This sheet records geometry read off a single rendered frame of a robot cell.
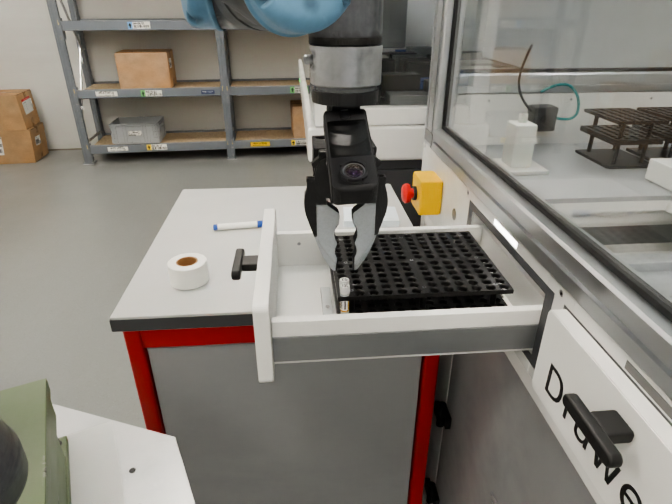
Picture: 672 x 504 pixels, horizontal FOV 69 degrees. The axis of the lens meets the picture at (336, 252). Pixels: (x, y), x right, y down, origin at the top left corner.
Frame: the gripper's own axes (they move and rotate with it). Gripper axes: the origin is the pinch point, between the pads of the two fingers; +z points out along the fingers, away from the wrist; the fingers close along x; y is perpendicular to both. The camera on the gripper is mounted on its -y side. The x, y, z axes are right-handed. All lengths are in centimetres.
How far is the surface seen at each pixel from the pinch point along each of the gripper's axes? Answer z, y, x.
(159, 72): 23, 375, 114
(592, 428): 2.8, -24.8, -17.9
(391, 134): 6, 87, -22
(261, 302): 1.2, -6.3, 9.8
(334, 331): 6.2, -5.3, 1.7
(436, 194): 5.5, 36.8, -21.6
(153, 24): -13, 368, 111
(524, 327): 6.8, -5.5, -21.3
